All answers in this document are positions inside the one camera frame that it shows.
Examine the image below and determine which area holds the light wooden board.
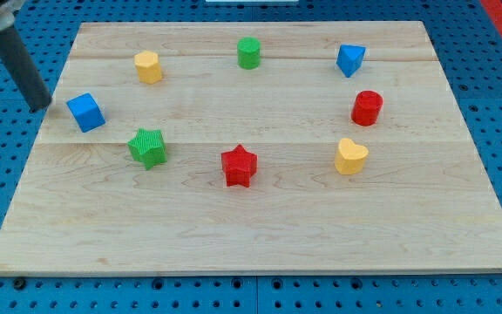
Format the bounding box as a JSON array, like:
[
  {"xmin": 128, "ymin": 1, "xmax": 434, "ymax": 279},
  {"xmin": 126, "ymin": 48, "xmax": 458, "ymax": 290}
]
[{"xmin": 0, "ymin": 21, "xmax": 502, "ymax": 277}]

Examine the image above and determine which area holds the green star block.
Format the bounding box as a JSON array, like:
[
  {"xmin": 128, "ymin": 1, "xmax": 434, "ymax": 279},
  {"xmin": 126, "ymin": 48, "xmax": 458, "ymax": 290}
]
[{"xmin": 127, "ymin": 128, "xmax": 167, "ymax": 170}]

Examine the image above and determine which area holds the blue cube block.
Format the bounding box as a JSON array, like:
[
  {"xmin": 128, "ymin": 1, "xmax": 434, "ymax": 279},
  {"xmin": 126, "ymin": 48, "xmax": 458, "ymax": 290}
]
[{"xmin": 66, "ymin": 93, "xmax": 105, "ymax": 133}]

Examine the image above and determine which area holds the red star block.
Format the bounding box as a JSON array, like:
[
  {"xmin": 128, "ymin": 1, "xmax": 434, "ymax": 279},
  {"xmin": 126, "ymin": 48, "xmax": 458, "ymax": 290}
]
[{"xmin": 220, "ymin": 144, "xmax": 258, "ymax": 188}]

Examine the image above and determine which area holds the yellow hexagon block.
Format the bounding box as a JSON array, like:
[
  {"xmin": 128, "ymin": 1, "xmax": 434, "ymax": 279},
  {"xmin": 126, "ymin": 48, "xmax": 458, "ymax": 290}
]
[{"xmin": 134, "ymin": 51, "xmax": 163, "ymax": 84}]

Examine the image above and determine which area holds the red cylinder block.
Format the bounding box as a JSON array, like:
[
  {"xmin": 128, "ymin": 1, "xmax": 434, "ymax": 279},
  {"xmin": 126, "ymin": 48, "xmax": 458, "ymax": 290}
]
[{"xmin": 351, "ymin": 90, "xmax": 383, "ymax": 126}]

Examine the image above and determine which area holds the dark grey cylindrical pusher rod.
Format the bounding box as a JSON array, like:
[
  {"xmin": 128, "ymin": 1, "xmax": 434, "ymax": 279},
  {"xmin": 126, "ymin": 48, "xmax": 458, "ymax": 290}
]
[{"xmin": 0, "ymin": 25, "xmax": 51, "ymax": 112}]

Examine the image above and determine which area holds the green cylinder block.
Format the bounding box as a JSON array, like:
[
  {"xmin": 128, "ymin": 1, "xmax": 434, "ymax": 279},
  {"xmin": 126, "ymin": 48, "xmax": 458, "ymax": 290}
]
[{"xmin": 237, "ymin": 37, "xmax": 261, "ymax": 70}]

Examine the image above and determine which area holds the blue triangular prism block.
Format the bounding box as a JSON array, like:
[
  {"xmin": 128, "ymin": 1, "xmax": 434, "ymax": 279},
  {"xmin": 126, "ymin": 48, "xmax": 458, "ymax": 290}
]
[{"xmin": 336, "ymin": 44, "xmax": 366, "ymax": 78}]

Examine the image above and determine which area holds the yellow heart block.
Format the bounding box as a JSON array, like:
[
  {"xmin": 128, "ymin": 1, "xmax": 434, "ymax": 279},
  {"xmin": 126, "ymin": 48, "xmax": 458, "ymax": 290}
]
[{"xmin": 334, "ymin": 138, "xmax": 370, "ymax": 175}]

